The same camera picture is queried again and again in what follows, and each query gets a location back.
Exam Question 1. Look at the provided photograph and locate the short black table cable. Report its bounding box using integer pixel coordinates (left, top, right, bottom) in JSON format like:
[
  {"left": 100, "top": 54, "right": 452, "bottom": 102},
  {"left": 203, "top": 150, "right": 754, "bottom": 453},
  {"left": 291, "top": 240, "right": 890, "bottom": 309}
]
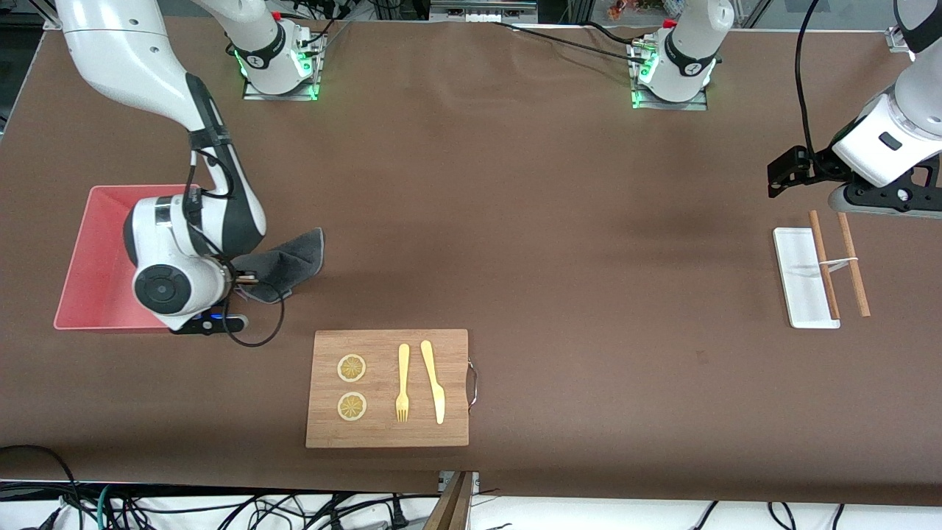
[{"left": 584, "top": 21, "right": 648, "bottom": 46}]

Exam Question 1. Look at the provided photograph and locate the wooden cutting board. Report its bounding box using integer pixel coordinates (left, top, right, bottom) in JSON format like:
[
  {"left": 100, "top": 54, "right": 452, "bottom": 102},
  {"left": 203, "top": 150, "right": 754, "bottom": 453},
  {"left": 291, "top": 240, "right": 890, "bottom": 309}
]
[{"left": 305, "top": 329, "right": 479, "bottom": 449}]

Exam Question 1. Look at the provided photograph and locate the white rectangular tray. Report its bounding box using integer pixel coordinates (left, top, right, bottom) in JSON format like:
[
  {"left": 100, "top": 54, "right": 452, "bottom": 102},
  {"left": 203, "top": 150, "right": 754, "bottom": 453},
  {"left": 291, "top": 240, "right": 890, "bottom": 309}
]
[{"left": 772, "top": 227, "right": 841, "bottom": 330}]

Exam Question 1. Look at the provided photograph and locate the wooden dowel rod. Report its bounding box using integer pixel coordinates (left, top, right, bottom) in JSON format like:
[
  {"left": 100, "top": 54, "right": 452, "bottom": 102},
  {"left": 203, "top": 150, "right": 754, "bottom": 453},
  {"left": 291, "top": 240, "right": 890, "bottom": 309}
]
[
  {"left": 835, "top": 211, "right": 871, "bottom": 318},
  {"left": 809, "top": 211, "right": 840, "bottom": 320}
]

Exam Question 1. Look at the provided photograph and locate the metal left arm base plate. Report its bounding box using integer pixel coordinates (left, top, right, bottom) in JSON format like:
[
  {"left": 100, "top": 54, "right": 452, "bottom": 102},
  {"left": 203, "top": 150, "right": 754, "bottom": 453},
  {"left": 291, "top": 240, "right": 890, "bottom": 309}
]
[{"left": 631, "top": 81, "right": 709, "bottom": 111}]

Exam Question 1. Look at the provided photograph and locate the long black table cable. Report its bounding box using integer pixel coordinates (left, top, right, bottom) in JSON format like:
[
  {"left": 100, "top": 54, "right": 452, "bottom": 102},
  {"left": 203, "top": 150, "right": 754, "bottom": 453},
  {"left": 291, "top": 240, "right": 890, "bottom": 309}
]
[{"left": 489, "top": 21, "right": 652, "bottom": 63}]

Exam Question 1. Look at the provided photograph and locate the small aluminium bracket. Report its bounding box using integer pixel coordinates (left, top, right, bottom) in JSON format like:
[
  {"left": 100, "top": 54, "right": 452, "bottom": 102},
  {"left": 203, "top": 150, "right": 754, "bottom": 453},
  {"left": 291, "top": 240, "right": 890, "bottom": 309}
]
[{"left": 439, "top": 471, "right": 481, "bottom": 495}]

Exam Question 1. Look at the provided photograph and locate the grey electronics box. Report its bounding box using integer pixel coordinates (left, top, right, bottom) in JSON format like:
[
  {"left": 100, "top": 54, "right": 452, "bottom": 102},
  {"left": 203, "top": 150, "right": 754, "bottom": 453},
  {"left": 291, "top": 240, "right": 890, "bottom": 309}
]
[{"left": 429, "top": 0, "right": 539, "bottom": 23}]

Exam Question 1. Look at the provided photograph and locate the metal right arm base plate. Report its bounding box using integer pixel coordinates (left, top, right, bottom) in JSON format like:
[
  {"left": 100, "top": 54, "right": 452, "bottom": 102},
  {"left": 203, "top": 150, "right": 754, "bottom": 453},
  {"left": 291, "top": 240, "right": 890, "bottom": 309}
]
[{"left": 243, "top": 72, "right": 322, "bottom": 102}]

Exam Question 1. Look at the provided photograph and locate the black looped floor cable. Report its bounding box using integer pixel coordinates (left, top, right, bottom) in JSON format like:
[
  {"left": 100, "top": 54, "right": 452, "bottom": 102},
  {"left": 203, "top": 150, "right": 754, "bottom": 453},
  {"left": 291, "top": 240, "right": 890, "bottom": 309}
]
[{"left": 0, "top": 445, "right": 80, "bottom": 530}]

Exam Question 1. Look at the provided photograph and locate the yellow plastic fork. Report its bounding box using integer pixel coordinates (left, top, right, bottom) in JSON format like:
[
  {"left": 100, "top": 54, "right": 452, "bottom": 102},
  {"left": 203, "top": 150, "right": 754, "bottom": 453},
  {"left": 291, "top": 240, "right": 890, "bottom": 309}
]
[{"left": 395, "top": 344, "right": 411, "bottom": 423}]

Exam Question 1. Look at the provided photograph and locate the red and grey cloth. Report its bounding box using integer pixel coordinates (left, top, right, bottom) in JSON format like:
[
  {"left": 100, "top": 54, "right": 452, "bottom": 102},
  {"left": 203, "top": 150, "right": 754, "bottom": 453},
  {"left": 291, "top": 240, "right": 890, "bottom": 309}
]
[{"left": 234, "top": 227, "right": 325, "bottom": 304}]

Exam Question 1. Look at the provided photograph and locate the brown wooden beam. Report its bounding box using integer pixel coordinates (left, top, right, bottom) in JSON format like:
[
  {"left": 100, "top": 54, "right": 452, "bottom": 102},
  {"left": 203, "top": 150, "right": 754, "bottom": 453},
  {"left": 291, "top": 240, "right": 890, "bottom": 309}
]
[{"left": 425, "top": 471, "right": 473, "bottom": 530}]

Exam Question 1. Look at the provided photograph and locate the yellow plastic knife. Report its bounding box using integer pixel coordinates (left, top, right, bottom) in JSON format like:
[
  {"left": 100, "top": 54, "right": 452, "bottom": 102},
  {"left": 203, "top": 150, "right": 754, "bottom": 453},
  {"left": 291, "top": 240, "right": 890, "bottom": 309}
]
[{"left": 420, "top": 340, "right": 446, "bottom": 425}]

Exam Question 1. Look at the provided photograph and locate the pink plastic bin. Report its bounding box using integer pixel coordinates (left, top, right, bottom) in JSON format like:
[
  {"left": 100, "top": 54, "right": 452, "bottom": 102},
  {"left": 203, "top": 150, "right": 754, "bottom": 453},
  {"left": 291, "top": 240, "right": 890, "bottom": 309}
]
[{"left": 53, "top": 184, "right": 203, "bottom": 331}]

